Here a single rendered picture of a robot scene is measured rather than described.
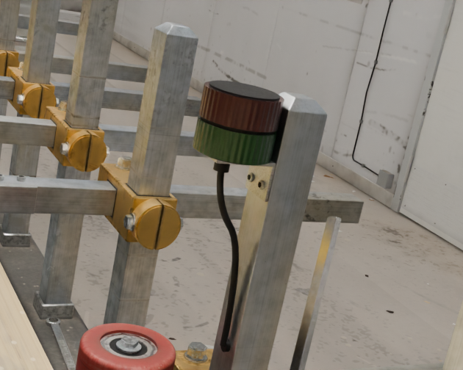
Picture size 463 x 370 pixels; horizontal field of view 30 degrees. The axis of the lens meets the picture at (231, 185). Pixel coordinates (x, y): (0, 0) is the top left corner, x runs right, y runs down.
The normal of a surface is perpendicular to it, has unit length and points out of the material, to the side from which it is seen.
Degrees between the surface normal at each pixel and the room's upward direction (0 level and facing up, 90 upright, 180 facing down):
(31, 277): 0
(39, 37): 90
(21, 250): 0
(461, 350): 90
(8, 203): 90
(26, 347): 0
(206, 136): 90
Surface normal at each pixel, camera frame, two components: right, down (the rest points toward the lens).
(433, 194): -0.88, -0.04
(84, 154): 0.43, 0.33
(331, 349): 0.20, -0.94
